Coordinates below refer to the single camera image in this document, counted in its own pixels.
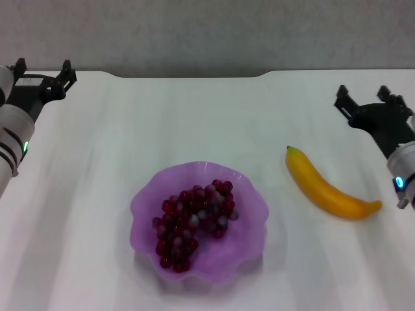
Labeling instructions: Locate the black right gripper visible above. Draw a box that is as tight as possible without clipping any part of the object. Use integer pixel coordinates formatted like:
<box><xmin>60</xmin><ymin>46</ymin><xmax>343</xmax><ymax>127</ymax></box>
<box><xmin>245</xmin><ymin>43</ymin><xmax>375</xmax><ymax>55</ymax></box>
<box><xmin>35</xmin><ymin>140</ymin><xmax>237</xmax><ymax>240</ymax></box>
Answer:
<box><xmin>334</xmin><ymin>84</ymin><xmax>415</xmax><ymax>160</ymax></box>

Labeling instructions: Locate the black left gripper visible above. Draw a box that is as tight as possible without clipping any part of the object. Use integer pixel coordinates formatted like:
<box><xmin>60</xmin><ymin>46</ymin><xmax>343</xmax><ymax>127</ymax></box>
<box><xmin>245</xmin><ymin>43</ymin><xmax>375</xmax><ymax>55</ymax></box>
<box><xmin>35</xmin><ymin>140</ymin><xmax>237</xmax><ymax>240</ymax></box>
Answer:
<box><xmin>5</xmin><ymin>58</ymin><xmax>78</xmax><ymax>122</ymax></box>

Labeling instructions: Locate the yellow banana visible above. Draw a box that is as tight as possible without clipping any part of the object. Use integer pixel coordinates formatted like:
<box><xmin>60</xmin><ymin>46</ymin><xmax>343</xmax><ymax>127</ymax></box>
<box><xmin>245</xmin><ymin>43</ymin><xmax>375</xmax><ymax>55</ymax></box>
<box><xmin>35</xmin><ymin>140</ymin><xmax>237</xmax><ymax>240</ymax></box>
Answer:
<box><xmin>285</xmin><ymin>145</ymin><xmax>383</xmax><ymax>221</ymax></box>

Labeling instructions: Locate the red grape bunch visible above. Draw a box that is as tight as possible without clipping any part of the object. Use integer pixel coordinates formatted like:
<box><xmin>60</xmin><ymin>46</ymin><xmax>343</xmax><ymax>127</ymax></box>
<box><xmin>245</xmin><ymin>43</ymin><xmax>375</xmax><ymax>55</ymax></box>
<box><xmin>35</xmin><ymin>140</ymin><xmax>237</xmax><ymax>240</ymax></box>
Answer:
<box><xmin>152</xmin><ymin>179</ymin><xmax>240</xmax><ymax>273</ymax></box>

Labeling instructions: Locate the purple wavy plastic bowl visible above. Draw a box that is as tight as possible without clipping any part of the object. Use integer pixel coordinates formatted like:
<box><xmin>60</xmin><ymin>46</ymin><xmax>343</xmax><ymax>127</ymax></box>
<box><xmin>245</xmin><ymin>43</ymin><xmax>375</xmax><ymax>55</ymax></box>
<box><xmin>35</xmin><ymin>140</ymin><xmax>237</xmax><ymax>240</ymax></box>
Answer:
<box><xmin>130</xmin><ymin>161</ymin><xmax>270</xmax><ymax>283</ymax></box>

